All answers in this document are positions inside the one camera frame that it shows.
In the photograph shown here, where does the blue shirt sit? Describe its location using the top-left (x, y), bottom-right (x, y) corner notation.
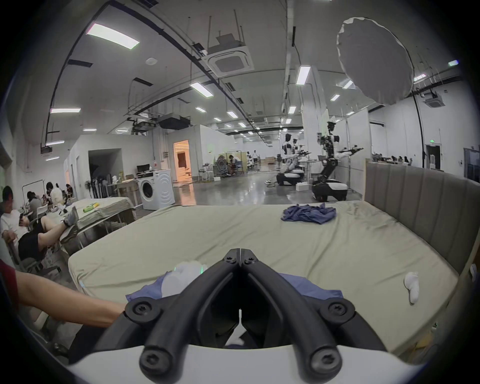
top-left (125, 272), bottom-right (344, 305)

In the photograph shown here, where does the grey softbox lamp on stand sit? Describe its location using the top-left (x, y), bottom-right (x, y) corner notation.
top-left (336, 16), bottom-right (436, 170)

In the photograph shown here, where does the black and white robot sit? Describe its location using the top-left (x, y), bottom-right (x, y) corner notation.
top-left (312, 121), bottom-right (365, 202)
top-left (276, 133), bottom-right (305, 187)

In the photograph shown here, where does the person's left forearm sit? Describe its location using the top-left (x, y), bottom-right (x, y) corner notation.
top-left (15, 268), bottom-right (127, 328)

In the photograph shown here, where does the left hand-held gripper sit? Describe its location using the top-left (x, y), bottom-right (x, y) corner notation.
top-left (161, 261), bottom-right (209, 299)

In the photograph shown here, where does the white washing machine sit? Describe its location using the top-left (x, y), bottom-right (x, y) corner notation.
top-left (137, 169), bottom-right (176, 211)

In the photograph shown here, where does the small white cloth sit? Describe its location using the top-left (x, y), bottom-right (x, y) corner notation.
top-left (403, 271), bottom-right (420, 305)

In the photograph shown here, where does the bed with pale green sheet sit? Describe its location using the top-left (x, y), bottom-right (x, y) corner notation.
top-left (67, 200), bottom-right (460, 365)

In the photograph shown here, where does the low table with beige sheet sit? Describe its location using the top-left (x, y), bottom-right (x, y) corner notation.
top-left (48, 196), bottom-right (136, 249)

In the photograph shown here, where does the group of people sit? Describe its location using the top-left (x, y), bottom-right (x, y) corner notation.
top-left (22, 181), bottom-right (76, 213)

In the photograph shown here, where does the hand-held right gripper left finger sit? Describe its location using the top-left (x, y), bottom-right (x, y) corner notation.
top-left (69, 248), bottom-right (242, 374)

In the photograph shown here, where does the grey padded headboard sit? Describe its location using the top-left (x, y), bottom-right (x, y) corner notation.
top-left (364, 161), bottom-right (480, 275)

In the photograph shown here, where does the crumpled blue garment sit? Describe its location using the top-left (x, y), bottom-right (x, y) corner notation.
top-left (281, 204), bottom-right (337, 225)

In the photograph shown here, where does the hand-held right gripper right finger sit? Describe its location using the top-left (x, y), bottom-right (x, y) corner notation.
top-left (240, 248), bottom-right (389, 374)

